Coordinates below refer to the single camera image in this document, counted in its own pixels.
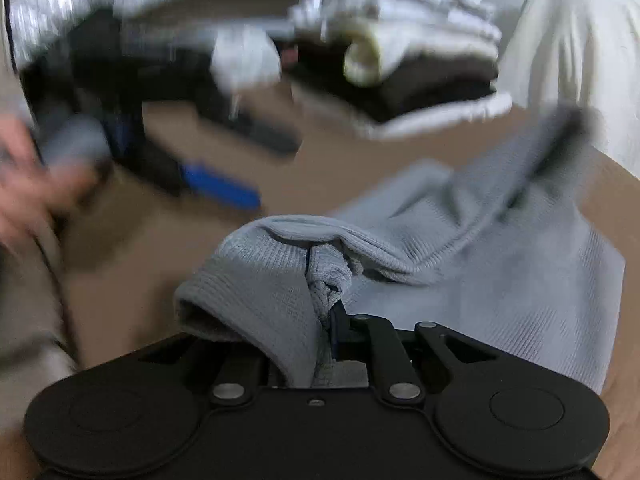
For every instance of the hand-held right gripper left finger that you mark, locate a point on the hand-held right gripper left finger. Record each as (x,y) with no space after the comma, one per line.
(235,370)

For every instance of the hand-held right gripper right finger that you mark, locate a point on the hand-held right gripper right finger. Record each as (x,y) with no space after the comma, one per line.
(337,332)

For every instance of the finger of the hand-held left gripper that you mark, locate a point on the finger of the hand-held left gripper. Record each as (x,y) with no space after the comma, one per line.
(220,187)
(270,135)

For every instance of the grey knit sweater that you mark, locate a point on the grey knit sweater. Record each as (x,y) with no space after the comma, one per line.
(450,260)

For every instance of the stack of folded clothes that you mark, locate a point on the stack of folded clothes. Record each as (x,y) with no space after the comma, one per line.
(410,60)

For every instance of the person's left hand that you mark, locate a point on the person's left hand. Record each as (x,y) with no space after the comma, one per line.
(25,185)

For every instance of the brown sheet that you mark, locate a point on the brown sheet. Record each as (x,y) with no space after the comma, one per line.
(165,250)

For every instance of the beige cloth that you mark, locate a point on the beige cloth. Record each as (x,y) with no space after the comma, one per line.
(25,320)

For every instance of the white draped cloth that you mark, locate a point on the white draped cloth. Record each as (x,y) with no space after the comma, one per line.
(575,60)

